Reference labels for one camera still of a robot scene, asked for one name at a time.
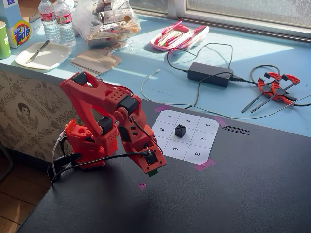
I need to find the clear plastic bag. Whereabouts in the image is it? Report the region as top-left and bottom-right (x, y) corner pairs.
(72, 0), (142, 47)

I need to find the pink pen tray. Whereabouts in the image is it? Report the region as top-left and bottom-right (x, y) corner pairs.
(149, 20), (195, 52)

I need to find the brown paper napkin stack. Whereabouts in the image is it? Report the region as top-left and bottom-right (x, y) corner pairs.
(69, 48), (122, 78)

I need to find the white robot base cable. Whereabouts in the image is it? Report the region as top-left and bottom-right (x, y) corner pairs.
(51, 130), (67, 178)

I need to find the orange black bar clamp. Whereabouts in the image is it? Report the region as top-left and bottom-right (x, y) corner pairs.
(241, 72), (284, 113)
(250, 74), (301, 114)

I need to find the thick black power cord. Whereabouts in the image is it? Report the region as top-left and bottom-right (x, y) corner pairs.
(230, 64), (311, 107)

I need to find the clear water bottle red label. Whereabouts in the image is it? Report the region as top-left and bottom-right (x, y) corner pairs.
(38, 0), (61, 44)
(54, 0), (77, 47)

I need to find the white grey thin cable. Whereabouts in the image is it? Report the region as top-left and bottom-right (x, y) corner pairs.
(141, 69), (311, 120)

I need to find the Tide detergent box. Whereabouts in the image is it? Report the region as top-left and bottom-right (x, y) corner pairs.
(0, 0), (47, 49)

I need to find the green paper cup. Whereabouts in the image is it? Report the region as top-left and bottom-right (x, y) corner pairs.
(0, 21), (12, 60)

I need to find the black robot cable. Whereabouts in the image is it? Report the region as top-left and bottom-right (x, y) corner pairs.
(50, 150), (153, 186)

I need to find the black cube with X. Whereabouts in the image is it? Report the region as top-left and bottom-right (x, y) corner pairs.
(174, 124), (187, 138)

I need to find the black adapter output cable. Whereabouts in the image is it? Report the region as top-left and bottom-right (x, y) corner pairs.
(184, 72), (233, 109)

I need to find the black perforated strip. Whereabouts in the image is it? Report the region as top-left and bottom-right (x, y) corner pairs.
(222, 125), (250, 136)

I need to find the plastic knife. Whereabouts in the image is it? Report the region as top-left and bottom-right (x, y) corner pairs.
(25, 40), (51, 64)

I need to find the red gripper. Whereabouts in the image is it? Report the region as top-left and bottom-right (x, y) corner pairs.
(122, 125), (163, 174)

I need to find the white pink tray lid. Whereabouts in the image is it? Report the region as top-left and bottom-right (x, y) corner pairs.
(170, 25), (211, 55)

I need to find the white numbered grid paper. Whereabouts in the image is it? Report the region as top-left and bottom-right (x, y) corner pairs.
(151, 109), (220, 164)

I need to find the red wrist camera mount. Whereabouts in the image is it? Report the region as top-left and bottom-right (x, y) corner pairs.
(140, 145), (168, 174)

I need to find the white window frame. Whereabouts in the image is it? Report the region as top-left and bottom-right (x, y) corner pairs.
(128, 0), (311, 44)

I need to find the black table clamp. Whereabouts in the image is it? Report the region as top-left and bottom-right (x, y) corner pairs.
(47, 152), (82, 183)

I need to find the white square plate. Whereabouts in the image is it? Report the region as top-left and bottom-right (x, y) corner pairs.
(15, 41), (73, 71)

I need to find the thin black adapter cable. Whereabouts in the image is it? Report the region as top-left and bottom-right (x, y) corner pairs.
(166, 43), (234, 73)

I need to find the black power adapter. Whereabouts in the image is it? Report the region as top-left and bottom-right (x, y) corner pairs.
(187, 61), (234, 88)

